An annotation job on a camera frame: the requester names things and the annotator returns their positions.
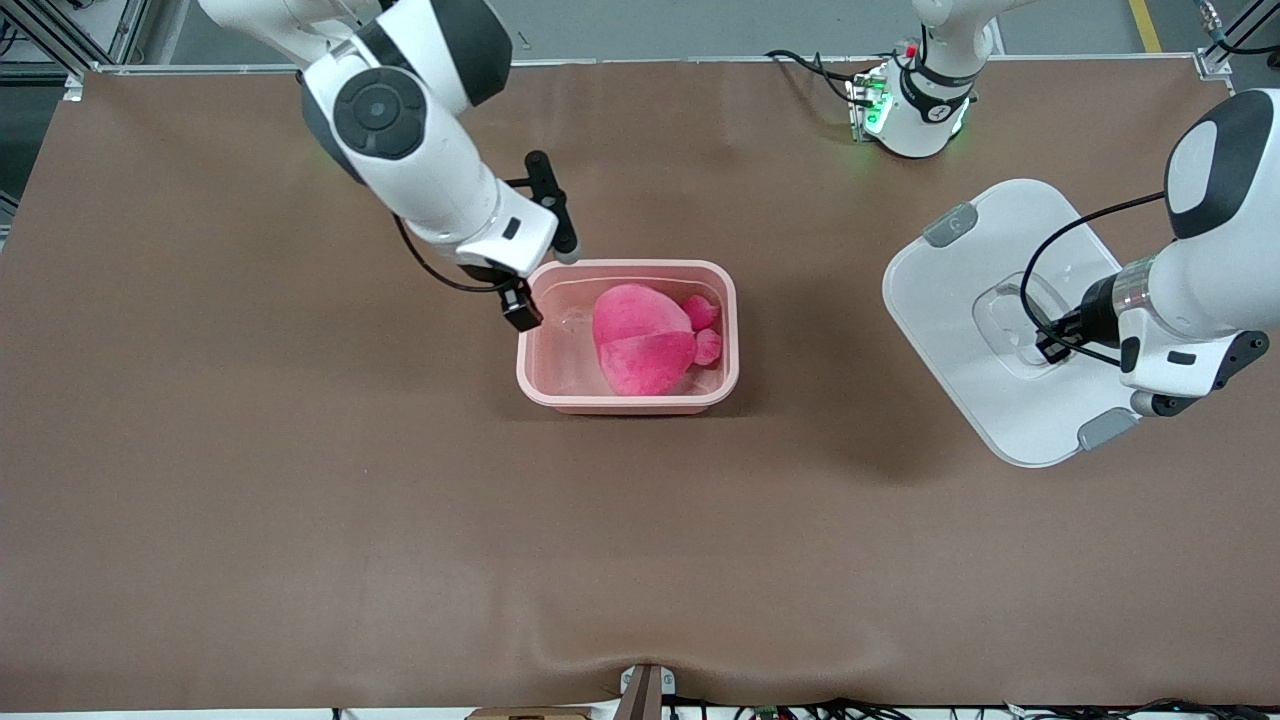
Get pink plush toy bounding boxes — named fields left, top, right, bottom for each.
left=592, top=283, right=724, bottom=398

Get white box lid grey latches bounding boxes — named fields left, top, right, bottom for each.
left=882, top=178, right=1169, bottom=470

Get aluminium table edge rail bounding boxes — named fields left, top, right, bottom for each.
left=92, top=54, right=1203, bottom=77

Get brown table mat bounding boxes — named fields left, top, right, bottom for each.
left=0, top=55, right=1280, bottom=713

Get black left base cable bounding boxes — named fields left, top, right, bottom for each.
left=765, top=47, right=876, bottom=109

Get pink plastic box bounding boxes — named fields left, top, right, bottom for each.
left=515, top=258, right=741, bottom=417

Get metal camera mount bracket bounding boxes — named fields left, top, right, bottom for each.
left=618, top=663, right=677, bottom=720

